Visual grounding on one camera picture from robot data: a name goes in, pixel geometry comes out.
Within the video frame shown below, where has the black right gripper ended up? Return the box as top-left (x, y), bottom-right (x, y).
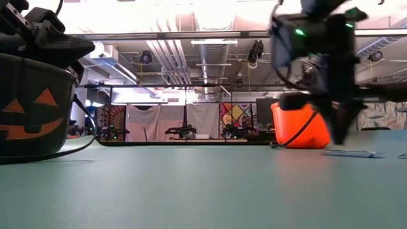
top-left (279, 15), bottom-right (407, 144)

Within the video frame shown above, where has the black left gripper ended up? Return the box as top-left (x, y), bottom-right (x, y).
top-left (0, 0), bottom-right (95, 77)

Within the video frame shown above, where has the white blue Hershey's candy bar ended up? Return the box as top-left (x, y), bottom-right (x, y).
top-left (320, 149), bottom-right (387, 159)

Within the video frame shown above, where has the orange halloween bucket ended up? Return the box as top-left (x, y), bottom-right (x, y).
top-left (270, 101), bottom-right (331, 149)

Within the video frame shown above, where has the black jack-o-lantern halloween bucket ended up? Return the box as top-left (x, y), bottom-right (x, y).
top-left (0, 52), bottom-right (98, 165)

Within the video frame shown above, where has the grey patterned curtain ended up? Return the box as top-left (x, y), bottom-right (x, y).
top-left (355, 101), bottom-right (407, 130)

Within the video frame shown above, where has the black monitor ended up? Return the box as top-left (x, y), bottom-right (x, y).
top-left (255, 97), bottom-right (280, 127)

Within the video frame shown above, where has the spider web decoration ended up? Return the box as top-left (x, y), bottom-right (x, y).
top-left (97, 104), bottom-right (127, 141)

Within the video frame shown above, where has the person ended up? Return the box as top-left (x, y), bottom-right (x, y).
top-left (238, 116), bottom-right (255, 136)

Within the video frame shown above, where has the colourful patchwork quilt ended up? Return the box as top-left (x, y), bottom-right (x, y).
top-left (219, 101), bottom-right (256, 128)

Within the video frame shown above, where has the black hanging ceiling device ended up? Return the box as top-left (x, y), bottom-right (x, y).
top-left (247, 39), bottom-right (265, 69)

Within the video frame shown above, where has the white hanging cloth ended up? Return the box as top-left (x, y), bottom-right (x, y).
top-left (126, 104), bottom-right (162, 142)
top-left (186, 102), bottom-right (221, 140)

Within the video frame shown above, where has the white ceiling light fixture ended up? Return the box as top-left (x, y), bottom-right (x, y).
top-left (190, 38), bottom-right (239, 46)

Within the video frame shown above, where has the green table mat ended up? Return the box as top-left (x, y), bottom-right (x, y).
top-left (0, 128), bottom-right (407, 229)

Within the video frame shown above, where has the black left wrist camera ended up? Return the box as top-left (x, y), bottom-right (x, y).
top-left (24, 6), bottom-right (67, 33)

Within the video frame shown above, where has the black ceiling camera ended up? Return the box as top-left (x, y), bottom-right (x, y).
top-left (139, 50), bottom-right (153, 65)
top-left (368, 50), bottom-right (384, 63)

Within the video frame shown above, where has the blue ribbed ceiling duct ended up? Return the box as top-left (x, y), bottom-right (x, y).
top-left (355, 17), bottom-right (407, 60)

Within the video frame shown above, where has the distant black station frame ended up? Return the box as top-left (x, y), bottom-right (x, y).
top-left (79, 82), bottom-right (257, 143)

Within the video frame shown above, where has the grey overhead frame beam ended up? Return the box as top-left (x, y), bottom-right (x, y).
top-left (68, 29), bottom-right (407, 41)

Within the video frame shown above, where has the silver ceiling duct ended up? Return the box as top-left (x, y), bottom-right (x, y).
top-left (198, 43), bottom-right (230, 102)

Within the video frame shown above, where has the black aluminium table frame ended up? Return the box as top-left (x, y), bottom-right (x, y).
top-left (97, 140), bottom-right (275, 147)

